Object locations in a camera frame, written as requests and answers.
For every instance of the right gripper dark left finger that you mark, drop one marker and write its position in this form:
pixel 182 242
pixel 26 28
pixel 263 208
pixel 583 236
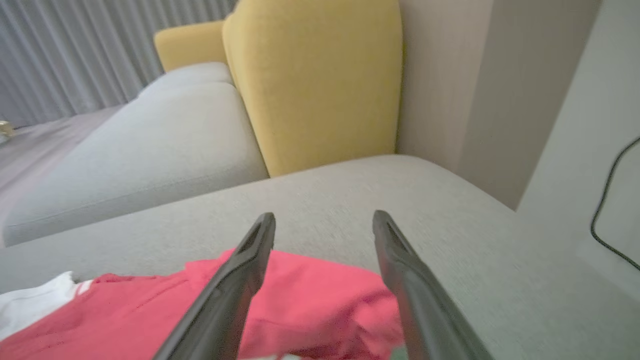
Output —
pixel 235 295

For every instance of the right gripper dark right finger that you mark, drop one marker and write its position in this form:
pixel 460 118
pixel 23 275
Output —
pixel 425 310

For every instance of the red basketball jersey white sleeves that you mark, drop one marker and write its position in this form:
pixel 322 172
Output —
pixel 310 300

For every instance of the large grey sofa seat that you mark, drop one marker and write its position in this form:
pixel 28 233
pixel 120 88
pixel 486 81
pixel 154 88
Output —
pixel 350 195

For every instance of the long grey sofa seat cushion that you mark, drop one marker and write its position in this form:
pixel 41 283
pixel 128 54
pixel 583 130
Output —
pixel 165 145

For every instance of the short grey sofa seat cushion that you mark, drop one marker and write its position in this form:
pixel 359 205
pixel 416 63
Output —
pixel 195 75

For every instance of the large yellow sofa back cushion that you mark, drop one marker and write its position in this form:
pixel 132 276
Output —
pixel 320 85

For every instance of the small yellow sofa back cushion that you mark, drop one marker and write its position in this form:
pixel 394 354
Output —
pixel 192 45

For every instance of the small pale object on floor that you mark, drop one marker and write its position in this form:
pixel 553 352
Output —
pixel 5 130

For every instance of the grey pleated curtain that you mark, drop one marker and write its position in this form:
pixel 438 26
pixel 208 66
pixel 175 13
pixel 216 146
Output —
pixel 75 50

